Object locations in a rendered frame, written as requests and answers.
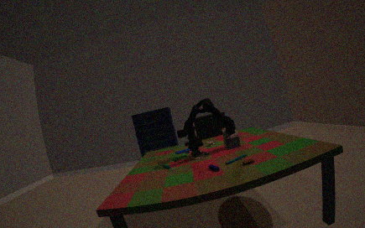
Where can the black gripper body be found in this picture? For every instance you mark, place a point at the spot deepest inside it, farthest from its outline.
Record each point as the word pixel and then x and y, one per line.
pixel 192 141

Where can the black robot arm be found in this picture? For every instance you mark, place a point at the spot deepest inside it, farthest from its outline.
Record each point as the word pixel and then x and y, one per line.
pixel 227 122

